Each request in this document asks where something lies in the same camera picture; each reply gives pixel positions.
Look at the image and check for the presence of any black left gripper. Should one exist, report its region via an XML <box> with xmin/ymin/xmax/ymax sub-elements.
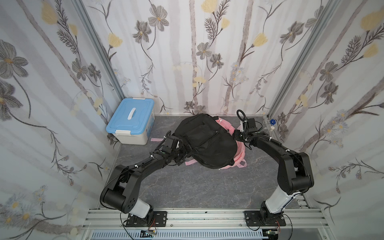
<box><xmin>169</xmin><ymin>141</ymin><xmax>196</xmax><ymax>164</ymax></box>

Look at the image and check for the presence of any pink school backpack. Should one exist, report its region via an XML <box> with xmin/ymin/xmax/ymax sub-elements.
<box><xmin>171</xmin><ymin>114</ymin><xmax>247</xmax><ymax>170</ymax></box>

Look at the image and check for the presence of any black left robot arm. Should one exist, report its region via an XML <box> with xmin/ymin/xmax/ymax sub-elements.
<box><xmin>100</xmin><ymin>132</ymin><xmax>191</xmax><ymax>219</ymax></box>

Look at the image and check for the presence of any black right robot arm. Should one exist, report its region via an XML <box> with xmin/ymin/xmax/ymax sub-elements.
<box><xmin>234</xmin><ymin>110</ymin><xmax>315</xmax><ymax>224</ymax></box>

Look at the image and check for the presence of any clear glass flask blue cap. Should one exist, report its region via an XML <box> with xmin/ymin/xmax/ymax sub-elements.
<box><xmin>263</xmin><ymin>115</ymin><xmax>276</xmax><ymax>140</ymax></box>

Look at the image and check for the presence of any blue lidded storage box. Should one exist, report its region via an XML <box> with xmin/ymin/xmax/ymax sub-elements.
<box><xmin>106</xmin><ymin>98</ymin><xmax>155</xmax><ymax>145</ymax></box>

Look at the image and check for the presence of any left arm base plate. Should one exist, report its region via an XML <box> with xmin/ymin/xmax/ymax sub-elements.
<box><xmin>123</xmin><ymin>210</ymin><xmax>168</xmax><ymax>228</ymax></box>

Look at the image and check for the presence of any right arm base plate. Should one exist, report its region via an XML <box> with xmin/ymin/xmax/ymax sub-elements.
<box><xmin>244</xmin><ymin>210</ymin><xmax>287</xmax><ymax>227</ymax></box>

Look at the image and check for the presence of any white slotted cable duct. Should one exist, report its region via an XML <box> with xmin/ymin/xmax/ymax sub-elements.
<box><xmin>90</xmin><ymin>230</ymin><xmax>268</xmax><ymax>240</ymax></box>

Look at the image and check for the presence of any aluminium front rail frame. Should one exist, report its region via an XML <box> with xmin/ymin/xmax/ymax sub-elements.
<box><xmin>81</xmin><ymin>208</ymin><xmax>335</xmax><ymax>240</ymax></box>

